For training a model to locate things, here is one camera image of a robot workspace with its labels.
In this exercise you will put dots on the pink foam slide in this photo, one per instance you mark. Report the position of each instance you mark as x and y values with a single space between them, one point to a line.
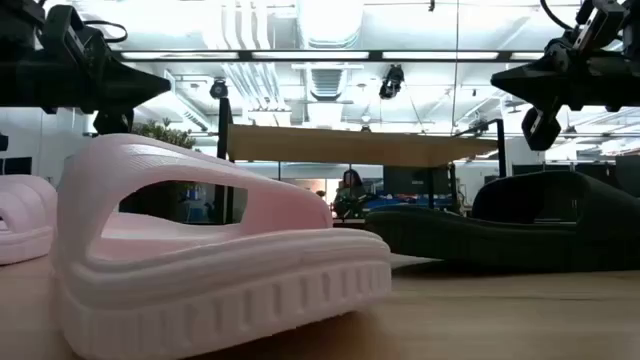
25 225
200 300

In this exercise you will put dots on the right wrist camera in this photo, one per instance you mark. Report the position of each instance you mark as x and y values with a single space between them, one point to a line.
600 25

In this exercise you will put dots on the small dark wall screen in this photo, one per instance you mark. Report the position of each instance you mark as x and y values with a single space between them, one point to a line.
17 166

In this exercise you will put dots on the large dark wall screen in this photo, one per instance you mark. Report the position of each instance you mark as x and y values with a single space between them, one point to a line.
410 180

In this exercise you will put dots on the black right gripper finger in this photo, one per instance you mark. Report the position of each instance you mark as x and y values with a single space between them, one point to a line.
535 80
541 129

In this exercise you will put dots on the black overhead camera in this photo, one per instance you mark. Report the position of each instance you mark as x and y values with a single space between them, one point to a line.
392 80

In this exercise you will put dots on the black overhead frame beam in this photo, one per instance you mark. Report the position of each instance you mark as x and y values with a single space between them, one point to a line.
376 55

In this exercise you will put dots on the wooden shelf with black frame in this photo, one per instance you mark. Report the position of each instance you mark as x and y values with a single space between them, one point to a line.
350 145

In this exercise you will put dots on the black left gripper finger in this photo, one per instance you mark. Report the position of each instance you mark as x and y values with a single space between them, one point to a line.
125 85
114 122

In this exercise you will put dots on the silver ventilation duct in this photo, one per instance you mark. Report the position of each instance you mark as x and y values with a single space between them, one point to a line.
327 25

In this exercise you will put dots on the green potted plant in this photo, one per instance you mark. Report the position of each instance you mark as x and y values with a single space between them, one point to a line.
165 134

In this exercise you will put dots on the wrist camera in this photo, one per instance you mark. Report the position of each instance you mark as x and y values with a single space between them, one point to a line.
65 27
600 25

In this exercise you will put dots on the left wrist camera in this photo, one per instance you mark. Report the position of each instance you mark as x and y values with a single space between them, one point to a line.
65 27

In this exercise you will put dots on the person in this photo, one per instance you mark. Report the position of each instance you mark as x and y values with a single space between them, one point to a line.
351 192

